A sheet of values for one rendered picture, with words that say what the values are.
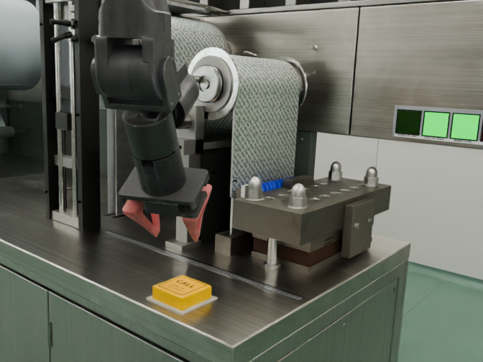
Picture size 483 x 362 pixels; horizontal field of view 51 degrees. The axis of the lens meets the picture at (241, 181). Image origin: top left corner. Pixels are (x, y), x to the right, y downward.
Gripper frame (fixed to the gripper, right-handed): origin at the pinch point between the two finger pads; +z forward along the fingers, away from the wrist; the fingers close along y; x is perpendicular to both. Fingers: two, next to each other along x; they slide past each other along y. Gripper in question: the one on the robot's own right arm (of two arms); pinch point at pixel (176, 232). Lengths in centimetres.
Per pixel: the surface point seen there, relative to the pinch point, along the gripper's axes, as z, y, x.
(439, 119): 13, -39, -53
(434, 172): 174, -67, -241
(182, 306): 14.8, 1.0, 1.8
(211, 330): 13.5, -5.2, 6.0
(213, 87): 0.0, 6.5, -40.0
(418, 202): 195, -60, -233
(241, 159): 14.4, 1.0, -35.5
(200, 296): 16.1, -0.6, -1.5
